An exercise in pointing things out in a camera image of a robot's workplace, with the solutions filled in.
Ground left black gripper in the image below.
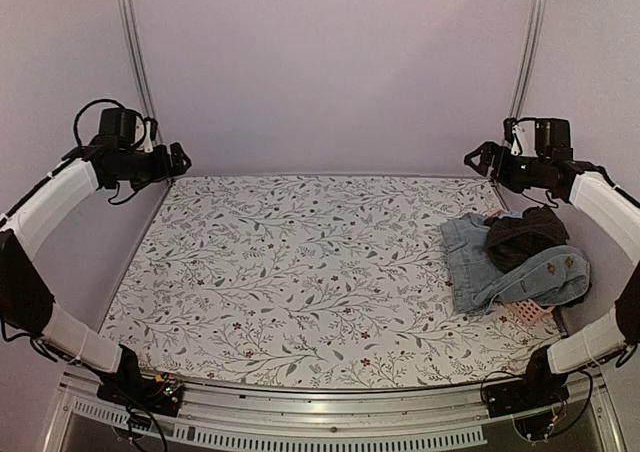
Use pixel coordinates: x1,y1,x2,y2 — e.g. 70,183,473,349
114,141,193,191

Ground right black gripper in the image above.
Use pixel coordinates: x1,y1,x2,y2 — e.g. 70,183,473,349
466,141,551,193

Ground black pinstriped shirt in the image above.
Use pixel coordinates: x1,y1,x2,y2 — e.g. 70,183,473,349
484,206,570,272

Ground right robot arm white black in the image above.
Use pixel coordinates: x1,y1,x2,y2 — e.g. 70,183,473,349
464,117,639,408

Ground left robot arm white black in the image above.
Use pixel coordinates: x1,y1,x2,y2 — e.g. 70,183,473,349
1,98,192,406

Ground pink perforated laundry basket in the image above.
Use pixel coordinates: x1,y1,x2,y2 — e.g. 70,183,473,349
502,300,555,326

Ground light blue denim jeans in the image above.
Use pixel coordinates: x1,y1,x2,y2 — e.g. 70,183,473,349
440,213,504,315

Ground light denim jacket with buttons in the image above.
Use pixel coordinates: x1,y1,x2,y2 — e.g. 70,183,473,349
472,246,591,308

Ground floral patterned table mat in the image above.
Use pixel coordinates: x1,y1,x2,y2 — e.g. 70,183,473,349
101,176,559,389

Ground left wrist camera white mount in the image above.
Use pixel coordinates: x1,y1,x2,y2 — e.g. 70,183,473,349
142,117,158,153

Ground left aluminium frame post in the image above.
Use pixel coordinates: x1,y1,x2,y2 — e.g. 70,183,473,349
117,0,156,118

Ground aluminium frame post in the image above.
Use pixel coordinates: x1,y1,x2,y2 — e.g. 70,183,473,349
117,0,156,118
508,0,547,118

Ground right aluminium frame post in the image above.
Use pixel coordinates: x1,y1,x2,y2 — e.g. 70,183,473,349
508,0,547,118

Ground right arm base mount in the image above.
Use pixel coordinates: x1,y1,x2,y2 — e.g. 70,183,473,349
480,372,569,442

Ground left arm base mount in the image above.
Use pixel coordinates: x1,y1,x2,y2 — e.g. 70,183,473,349
97,373,184,417

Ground front aluminium rail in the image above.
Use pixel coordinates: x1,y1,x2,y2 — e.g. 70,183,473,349
42,368,630,451

